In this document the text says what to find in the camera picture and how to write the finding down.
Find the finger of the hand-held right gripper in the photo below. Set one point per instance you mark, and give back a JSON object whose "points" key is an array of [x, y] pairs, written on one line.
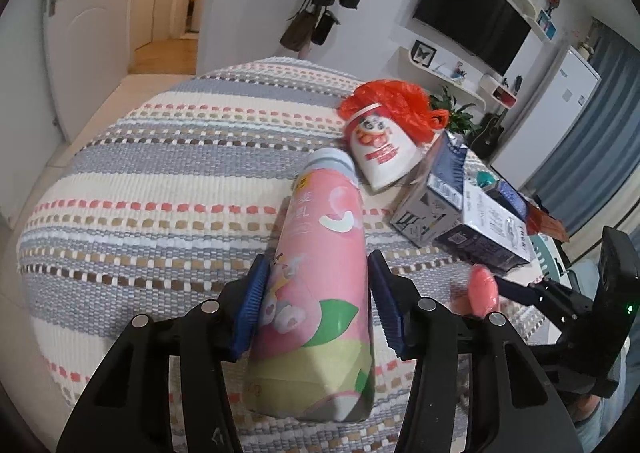
{"points": [[525, 292]]}

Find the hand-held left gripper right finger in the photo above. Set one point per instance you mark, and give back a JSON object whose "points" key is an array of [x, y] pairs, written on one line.
{"points": [[387, 308]]}

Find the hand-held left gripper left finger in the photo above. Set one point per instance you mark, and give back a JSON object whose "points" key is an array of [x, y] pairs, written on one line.
{"points": [[246, 313]]}

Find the pink oval object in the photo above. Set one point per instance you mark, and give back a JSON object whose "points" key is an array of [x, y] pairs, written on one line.
{"points": [[483, 294]]}

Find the pink drink bottle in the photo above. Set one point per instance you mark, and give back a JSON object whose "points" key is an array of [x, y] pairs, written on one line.
{"points": [[320, 273]]}

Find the blue white milk carton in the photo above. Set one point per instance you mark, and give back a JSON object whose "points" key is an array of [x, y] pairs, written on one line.
{"points": [[480, 223]]}

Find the white red printed paper cup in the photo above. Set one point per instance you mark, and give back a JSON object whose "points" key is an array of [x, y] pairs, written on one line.
{"points": [[385, 153]]}

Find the red plastic bag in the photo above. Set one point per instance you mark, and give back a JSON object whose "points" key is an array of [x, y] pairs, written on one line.
{"points": [[395, 95]]}

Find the orange packet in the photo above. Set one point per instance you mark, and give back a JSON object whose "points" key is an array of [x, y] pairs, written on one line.
{"points": [[546, 224]]}

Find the blue patterned pouch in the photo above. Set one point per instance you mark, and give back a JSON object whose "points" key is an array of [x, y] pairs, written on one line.
{"points": [[511, 198]]}

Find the teal round object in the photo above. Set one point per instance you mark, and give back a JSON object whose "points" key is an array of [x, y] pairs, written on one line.
{"points": [[485, 179]]}

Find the striped woven blanket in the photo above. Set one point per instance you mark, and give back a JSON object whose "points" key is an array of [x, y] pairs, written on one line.
{"points": [[165, 193]]}

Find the black acoustic guitar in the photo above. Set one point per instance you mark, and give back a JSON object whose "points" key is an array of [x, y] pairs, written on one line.
{"points": [[486, 135]]}

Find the blue grey curtain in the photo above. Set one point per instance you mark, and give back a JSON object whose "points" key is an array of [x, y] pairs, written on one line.
{"points": [[600, 133]]}

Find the white refrigerator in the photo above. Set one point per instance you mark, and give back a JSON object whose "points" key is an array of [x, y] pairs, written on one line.
{"points": [[550, 118]]}

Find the green potted plant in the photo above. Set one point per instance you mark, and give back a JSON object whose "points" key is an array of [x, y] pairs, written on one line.
{"points": [[457, 115]]}

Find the white cubby with red inside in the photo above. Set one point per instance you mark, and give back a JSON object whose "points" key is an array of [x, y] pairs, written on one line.
{"points": [[497, 92]]}

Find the white floating shelf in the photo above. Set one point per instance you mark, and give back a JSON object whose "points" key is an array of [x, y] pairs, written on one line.
{"points": [[450, 80]]}

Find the small colourful figurine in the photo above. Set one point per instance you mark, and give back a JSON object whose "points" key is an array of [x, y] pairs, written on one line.
{"points": [[457, 70]]}

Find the framed butterfly picture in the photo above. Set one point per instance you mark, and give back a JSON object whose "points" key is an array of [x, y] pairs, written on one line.
{"points": [[424, 53]]}

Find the black flat television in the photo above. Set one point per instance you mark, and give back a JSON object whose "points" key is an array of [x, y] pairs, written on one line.
{"points": [[470, 13]]}

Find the brown hanging bag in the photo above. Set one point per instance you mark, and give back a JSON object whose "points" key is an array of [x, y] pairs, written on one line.
{"points": [[296, 30]]}

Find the black hanging bag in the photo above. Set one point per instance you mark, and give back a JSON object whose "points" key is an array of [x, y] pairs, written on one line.
{"points": [[324, 27]]}

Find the white room door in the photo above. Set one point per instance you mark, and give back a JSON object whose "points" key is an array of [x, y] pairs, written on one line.
{"points": [[85, 33]]}

